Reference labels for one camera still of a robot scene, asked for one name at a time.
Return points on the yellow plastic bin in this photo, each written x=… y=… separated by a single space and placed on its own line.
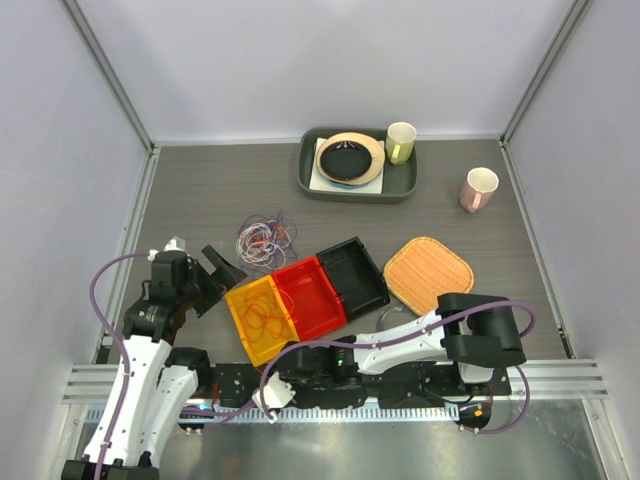
x=261 y=318

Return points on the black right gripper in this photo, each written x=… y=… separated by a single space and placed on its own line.
x=300 y=390

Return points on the blue plate under plate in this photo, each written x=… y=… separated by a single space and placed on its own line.
x=345 y=184

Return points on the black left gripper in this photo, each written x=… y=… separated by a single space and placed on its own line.
x=225 y=274

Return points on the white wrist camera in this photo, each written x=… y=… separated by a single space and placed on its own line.
x=275 y=395
x=174 y=244

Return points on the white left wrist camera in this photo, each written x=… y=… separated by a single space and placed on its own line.
x=174 y=244

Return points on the red plastic bin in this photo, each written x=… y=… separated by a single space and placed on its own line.
x=311 y=300

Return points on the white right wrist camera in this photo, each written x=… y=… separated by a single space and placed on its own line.
x=275 y=395

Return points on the black plastic bin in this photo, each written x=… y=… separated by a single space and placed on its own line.
x=355 y=277

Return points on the woven orange basket tray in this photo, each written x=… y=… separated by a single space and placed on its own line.
x=422 y=270

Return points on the tan rimmed black plate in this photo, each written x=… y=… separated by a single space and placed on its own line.
x=344 y=158

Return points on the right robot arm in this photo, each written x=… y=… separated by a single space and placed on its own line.
x=452 y=353

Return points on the white paper sheet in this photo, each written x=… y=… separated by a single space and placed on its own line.
x=319 y=183

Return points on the pink mug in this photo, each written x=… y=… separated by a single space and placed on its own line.
x=479 y=186

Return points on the aluminium frame post left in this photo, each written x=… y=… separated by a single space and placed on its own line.
x=98 y=55

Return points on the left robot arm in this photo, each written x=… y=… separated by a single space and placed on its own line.
x=155 y=378

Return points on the green mug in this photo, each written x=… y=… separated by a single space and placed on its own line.
x=399 y=143

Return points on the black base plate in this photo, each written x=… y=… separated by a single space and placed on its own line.
x=240 y=385

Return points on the aluminium frame post right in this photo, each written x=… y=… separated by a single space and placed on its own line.
x=560 y=40

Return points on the aluminium frame post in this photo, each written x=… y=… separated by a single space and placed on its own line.
x=98 y=55
x=560 y=40

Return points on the aluminium front rail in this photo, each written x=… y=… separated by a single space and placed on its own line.
x=574 y=380

